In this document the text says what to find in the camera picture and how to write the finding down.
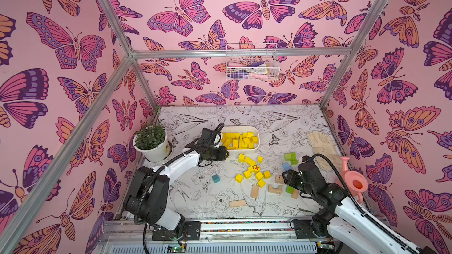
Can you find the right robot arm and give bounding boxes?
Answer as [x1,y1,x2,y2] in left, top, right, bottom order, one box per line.
[282,154,435,254]

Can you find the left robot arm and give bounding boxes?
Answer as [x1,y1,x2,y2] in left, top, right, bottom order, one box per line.
[124,123,230,238]

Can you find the blue block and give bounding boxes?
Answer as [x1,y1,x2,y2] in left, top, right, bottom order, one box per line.
[282,163,291,171]

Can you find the green rectangular block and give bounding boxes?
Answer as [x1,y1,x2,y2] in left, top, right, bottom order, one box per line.
[286,186,294,194]

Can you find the natural wood arch block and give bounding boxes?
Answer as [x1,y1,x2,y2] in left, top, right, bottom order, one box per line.
[268,185,283,195]

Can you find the white plastic bin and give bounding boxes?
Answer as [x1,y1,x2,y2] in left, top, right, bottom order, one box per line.
[220,126,261,152]

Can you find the light green block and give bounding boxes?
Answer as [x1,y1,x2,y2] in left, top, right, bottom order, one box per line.
[284,152,298,165]

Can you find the teal block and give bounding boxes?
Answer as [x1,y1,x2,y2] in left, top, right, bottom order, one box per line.
[212,175,220,183]

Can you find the yellow cube red cross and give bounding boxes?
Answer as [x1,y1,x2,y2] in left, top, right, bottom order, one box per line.
[253,165,261,173]

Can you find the beige work glove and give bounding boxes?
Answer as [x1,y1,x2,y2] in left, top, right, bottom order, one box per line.
[307,131,343,170]

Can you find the natural wood block upright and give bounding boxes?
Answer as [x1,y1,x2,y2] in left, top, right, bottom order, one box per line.
[251,185,260,199]

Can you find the pink watering can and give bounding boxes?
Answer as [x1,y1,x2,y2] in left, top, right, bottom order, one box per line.
[341,156,368,204]

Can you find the long natural wood block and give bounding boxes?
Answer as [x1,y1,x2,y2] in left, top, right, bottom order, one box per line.
[230,200,247,208]

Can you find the potted green plant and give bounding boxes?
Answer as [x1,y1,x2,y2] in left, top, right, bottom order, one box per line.
[133,123,171,163]

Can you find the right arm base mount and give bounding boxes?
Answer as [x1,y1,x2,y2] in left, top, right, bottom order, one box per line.
[292,218,345,239]

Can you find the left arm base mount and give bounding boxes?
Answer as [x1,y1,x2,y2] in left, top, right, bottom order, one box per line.
[152,221,201,241]

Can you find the wire basket on wall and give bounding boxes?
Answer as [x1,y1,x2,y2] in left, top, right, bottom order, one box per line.
[224,48,280,82]

